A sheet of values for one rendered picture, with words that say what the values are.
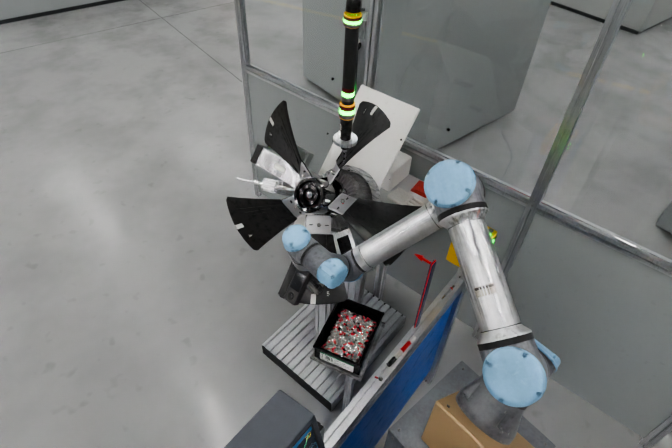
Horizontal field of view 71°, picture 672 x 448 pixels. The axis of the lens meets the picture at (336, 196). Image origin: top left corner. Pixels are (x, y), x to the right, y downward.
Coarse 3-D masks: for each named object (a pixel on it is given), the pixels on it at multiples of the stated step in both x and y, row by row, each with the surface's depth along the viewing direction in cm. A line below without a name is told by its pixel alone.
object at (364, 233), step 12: (360, 204) 151; (372, 204) 151; (384, 204) 151; (396, 204) 150; (348, 216) 148; (360, 216) 147; (372, 216) 147; (384, 216) 147; (396, 216) 146; (360, 228) 145; (372, 228) 144; (384, 228) 144; (384, 264) 139
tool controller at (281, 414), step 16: (272, 400) 101; (288, 400) 100; (256, 416) 98; (272, 416) 98; (288, 416) 97; (304, 416) 97; (240, 432) 96; (256, 432) 95; (272, 432) 95; (288, 432) 94; (304, 432) 95
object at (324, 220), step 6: (306, 216) 155; (312, 216) 156; (318, 216) 156; (324, 216) 157; (306, 222) 155; (312, 222) 156; (318, 222) 156; (324, 222) 157; (330, 222) 158; (312, 228) 155; (318, 228) 156; (324, 228) 157; (330, 228) 158
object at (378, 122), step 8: (360, 104) 158; (368, 104) 153; (360, 112) 156; (368, 112) 151; (376, 112) 148; (360, 120) 154; (368, 120) 149; (376, 120) 146; (384, 120) 143; (352, 128) 158; (360, 128) 151; (368, 128) 147; (376, 128) 144; (384, 128) 142; (360, 136) 148; (368, 136) 145; (376, 136) 143; (360, 144) 146; (352, 152) 148; (336, 160) 157
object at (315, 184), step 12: (312, 180) 151; (324, 180) 155; (336, 180) 160; (300, 192) 154; (312, 192) 152; (324, 192) 149; (336, 192) 159; (300, 204) 153; (312, 204) 151; (324, 204) 150
